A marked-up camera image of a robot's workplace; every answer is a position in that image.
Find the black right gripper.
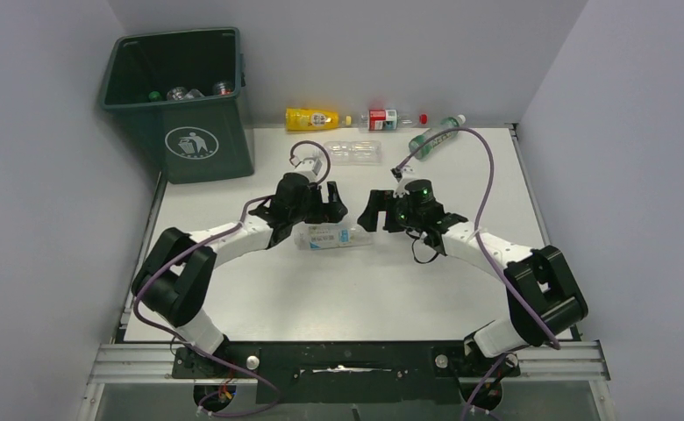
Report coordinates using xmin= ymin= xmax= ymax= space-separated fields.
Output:
xmin=359 ymin=190 xmax=423 ymax=233

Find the white blue label tea bottle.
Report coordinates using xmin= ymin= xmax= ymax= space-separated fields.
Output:
xmin=294 ymin=224 xmax=374 ymax=251

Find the clear unlabelled bottle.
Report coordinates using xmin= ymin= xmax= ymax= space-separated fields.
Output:
xmin=324 ymin=140 xmax=382 ymax=166

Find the green tinted bottle white cap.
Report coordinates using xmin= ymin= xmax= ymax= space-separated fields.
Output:
xmin=408 ymin=114 xmax=467 ymax=161

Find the red label bottle front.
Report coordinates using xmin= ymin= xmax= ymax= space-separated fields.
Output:
xmin=212 ymin=81 xmax=235 ymax=96

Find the blue label crushed bottle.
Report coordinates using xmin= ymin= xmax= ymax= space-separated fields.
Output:
xmin=167 ymin=87 xmax=204 ymax=101

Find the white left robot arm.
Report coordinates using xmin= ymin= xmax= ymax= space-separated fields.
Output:
xmin=132 ymin=172 xmax=347 ymax=354

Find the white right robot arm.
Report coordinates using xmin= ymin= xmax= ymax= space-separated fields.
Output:
xmin=358 ymin=179 xmax=588 ymax=375

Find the dark green trash bin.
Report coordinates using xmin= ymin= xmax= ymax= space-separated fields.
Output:
xmin=98 ymin=27 xmax=255 ymax=184

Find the red label bottle red cap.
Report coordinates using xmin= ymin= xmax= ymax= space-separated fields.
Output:
xmin=358 ymin=108 xmax=429 ymax=132

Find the yellow juice bottle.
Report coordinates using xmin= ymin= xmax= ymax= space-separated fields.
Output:
xmin=285 ymin=108 xmax=353 ymax=132

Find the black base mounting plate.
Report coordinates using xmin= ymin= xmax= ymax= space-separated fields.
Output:
xmin=171 ymin=340 xmax=521 ymax=404

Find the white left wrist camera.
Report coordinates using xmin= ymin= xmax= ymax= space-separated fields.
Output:
xmin=289 ymin=155 xmax=323 ymax=182

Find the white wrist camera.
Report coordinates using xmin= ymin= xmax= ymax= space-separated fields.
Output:
xmin=391 ymin=165 xmax=420 ymax=198
xmin=289 ymin=155 xmax=323 ymax=182

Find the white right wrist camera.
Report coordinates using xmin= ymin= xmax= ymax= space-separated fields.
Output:
xmin=391 ymin=165 xmax=420 ymax=198

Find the aluminium frame rail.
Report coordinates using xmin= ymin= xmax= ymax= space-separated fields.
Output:
xmin=77 ymin=340 xmax=617 ymax=420

